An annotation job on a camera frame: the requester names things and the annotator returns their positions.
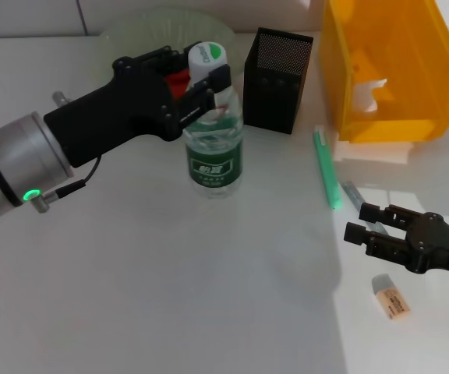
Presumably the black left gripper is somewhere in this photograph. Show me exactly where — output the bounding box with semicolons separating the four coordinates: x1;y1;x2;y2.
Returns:
44;45;232;168

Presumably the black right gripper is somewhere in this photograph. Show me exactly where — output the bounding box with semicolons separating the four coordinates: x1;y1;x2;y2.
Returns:
344;202;449;280

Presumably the silver glitter pen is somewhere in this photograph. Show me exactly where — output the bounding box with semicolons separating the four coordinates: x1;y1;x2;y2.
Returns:
341;181;385;235

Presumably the green pen with white clip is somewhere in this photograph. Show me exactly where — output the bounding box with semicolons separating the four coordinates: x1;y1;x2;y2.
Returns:
313;125;342;210

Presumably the clear green-label water bottle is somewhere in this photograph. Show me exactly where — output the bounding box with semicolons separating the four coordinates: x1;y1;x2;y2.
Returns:
183;41;245;199

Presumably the white paper ball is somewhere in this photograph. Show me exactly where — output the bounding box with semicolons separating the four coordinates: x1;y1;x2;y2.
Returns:
350;77;388;114

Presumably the pale green glass fruit plate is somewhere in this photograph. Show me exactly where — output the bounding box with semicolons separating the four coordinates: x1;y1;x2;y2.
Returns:
98;9;238;90

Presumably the black mesh pen holder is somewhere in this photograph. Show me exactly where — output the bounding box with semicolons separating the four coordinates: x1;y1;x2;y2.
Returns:
242;26;314;136

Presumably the yellow plastic storage bin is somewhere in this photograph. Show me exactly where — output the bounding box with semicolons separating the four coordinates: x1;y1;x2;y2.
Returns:
319;0;449;144

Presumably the left gripper cable with connector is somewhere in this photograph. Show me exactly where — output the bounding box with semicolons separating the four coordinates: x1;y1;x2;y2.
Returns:
33;154;103;214

